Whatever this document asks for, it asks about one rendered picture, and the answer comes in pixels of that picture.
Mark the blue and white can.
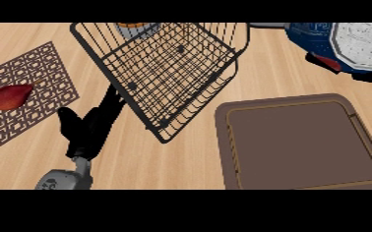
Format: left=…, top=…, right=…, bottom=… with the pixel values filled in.
left=249, top=22, right=372, bottom=83

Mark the brown patterned placemat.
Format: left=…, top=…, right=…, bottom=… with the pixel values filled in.
left=0, top=41, right=80, bottom=146

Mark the black wire tiered basket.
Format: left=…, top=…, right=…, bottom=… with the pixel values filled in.
left=68, top=22, right=251, bottom=145

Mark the grey and orange can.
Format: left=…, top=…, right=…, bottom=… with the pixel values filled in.
left=114, top=22, right=161, bottom=40

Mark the red sweet potato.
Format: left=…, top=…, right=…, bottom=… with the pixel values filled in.
left=0, top=84, right=37, bottom=111

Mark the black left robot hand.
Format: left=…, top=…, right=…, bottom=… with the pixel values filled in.
left=56, top=84, right=128, bottom=161

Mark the brown rectangular tray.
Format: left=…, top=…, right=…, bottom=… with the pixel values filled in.
left=214, top=92, right=372, bottom=191

